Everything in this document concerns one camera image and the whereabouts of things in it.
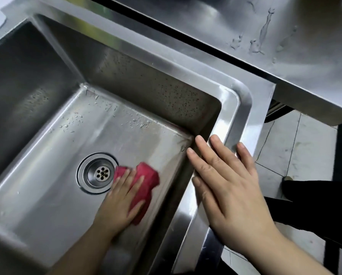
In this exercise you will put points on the black table leg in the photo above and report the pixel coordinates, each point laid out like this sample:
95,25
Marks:
341,151

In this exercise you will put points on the person's black trouser leg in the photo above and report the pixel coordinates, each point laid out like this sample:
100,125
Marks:
317,206

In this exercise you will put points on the person's right forearm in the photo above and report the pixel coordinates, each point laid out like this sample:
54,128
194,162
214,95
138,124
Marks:
285,254

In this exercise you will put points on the person's shoe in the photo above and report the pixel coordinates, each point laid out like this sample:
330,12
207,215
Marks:
287,178

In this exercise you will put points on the person's right little finger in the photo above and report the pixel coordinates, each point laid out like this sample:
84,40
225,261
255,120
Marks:
246,158

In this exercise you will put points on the person's right hand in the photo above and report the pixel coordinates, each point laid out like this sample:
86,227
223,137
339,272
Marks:
234,197

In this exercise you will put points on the round metal drain strainer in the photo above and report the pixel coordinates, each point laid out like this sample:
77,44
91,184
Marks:
98,173

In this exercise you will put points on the person's left hand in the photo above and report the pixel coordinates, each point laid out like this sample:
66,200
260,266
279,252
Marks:
115,210

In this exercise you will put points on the person's left thumb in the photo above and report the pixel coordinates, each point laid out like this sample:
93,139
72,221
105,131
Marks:
137,209

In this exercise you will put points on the stainless steel table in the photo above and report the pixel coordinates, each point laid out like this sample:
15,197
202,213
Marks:
245,31

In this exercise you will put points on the person's left forearm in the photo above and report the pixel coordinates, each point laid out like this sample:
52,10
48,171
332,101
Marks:
82,252

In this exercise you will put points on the stainless steel sink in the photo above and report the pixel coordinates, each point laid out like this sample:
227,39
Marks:
148,91

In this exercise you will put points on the person's right middle finger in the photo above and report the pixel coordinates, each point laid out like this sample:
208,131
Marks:
209,153

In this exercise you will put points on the red cleaning cloth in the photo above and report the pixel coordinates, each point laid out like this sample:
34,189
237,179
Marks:
148,177

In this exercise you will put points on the person's right thumb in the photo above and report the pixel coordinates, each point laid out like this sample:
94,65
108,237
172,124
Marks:
202,200

